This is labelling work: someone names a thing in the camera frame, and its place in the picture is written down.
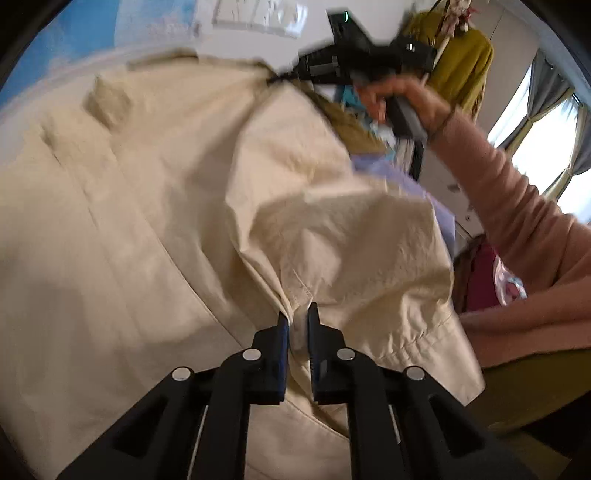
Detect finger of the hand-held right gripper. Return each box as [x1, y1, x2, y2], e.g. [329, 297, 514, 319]
[267, 65, 306, 88]

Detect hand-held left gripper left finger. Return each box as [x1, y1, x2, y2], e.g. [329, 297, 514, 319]
[55, 313, 291, 480]

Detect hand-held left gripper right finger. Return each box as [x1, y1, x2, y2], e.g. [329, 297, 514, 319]
[307, 302, 532, 480]

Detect cream large garment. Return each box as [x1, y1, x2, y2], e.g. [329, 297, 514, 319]
[0, 48, 485, 480]

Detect person's right forearm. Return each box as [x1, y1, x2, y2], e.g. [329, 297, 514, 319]
[428, 108, 591, 298]

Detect person's right hand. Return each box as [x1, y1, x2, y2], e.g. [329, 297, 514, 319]
[355, 75, 455, 139]

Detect teal cloth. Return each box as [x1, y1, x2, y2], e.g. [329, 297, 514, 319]
[339, 85, 370, 110]

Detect olive brown garment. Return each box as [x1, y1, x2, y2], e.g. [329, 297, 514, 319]
[314, 92, 386, 154]

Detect mustard hanging garment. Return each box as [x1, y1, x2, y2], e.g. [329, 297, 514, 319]
[402, 9, 495, 116]

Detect lavender bed sheet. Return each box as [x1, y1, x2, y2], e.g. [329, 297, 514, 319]
[351, 154, 458, 259]

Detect dark red bag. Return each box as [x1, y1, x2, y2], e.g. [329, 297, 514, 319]
[455, 233, 502, 315]

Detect grey curtain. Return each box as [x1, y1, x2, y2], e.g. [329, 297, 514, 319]
[542, 104, 591, 204]
[496, 48, 575, 153]

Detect window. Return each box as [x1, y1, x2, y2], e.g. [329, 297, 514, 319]
[487, 69, 591, 222]

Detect clear plastic bag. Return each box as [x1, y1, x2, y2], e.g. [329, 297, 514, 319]
[492, 258, 529, 308]

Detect person's olive pants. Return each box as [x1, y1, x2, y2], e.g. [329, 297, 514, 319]
[464, 353, 591, 464]

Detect white wall poster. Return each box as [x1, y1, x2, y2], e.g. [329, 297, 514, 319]
[194, 0, 310, 38]

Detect colourful wall map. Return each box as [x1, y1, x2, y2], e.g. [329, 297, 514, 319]
[0, 0, 199, 112]

